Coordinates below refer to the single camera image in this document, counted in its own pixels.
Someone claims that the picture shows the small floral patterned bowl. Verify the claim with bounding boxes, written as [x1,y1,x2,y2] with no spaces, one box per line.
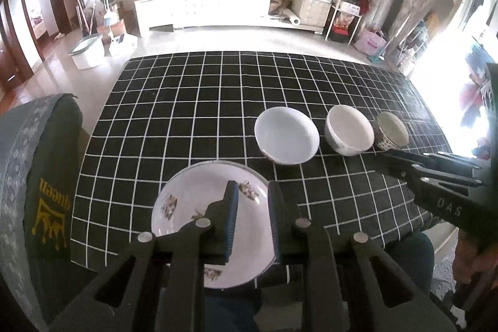
[374,111,409,151]

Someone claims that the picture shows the white plate cartoon pictures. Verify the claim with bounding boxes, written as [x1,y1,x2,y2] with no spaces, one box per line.
[151,161,275,290]

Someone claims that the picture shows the white bowl pink pattern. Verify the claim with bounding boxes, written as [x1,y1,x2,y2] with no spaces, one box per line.
[324,105,375,157]

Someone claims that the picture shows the white bowl red emblem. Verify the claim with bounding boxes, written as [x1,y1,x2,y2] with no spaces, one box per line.
[254,107,320,165]

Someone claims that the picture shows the person right hand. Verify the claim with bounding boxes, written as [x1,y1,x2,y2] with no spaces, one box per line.
[453,229,497,284]

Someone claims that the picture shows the black white grid tablecloth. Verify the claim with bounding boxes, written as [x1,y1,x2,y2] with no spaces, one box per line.
[71,51,449,270]

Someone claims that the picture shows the pink tote bag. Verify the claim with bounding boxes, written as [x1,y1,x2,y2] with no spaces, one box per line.
[354,29,388,57]

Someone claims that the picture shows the leaning ironing board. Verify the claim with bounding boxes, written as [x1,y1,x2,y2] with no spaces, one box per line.
[384,0,463,69]

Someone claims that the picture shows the paper towel roll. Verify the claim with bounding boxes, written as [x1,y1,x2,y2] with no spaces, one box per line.
[282,8,301,27]

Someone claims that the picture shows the white plastic bucket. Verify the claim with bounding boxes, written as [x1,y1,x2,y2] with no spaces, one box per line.
[68,34,105,70]

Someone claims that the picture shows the white tv cabinet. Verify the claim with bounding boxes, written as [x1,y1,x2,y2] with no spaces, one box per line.
[134,0,332,37]

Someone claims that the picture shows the brown wooden door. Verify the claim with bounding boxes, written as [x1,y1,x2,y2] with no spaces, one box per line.
[0,0,33,93]

